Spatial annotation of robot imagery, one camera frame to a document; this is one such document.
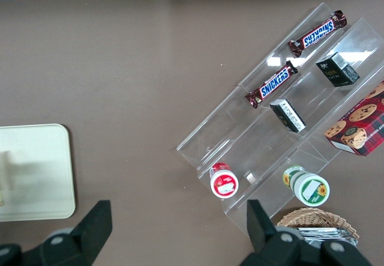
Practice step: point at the snickers bar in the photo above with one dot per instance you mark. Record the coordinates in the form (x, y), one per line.
(273, 84)
(318, 33)

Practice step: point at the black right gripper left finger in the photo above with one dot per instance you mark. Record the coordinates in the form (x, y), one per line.
(90, 233)

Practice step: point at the small black box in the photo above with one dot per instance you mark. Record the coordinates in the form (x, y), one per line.
(288, 116)
(337, 71)

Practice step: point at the red tartan cookie box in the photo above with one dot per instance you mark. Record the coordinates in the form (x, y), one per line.
(360, 128)

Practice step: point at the cream plastic tray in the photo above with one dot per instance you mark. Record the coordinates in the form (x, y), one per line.
(39, 170)

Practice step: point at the red lidded cup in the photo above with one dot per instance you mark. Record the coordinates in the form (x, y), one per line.
(223, 183)

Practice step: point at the light wicker basket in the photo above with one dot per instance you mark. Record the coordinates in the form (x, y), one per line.
(309, 216)

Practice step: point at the green lidded cup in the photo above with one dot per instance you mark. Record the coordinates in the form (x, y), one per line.
(309, 186)

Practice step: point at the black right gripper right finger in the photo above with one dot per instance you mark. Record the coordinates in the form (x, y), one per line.
(267, 236)

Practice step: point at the clear acrylic stepped shelf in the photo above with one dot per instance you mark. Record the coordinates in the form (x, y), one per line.
(240, 134)

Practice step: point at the aluminium foil containers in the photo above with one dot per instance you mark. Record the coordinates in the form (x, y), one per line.
(324, 234)

